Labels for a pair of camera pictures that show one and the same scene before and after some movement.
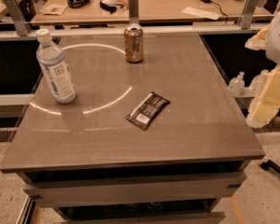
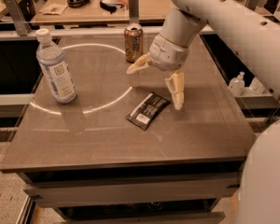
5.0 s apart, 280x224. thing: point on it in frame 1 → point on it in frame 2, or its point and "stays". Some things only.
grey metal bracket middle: [133, 7] stays
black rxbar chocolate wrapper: [148, 111] stays
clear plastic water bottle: [52, 62] stays
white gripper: [278, 37] → [168, 54]
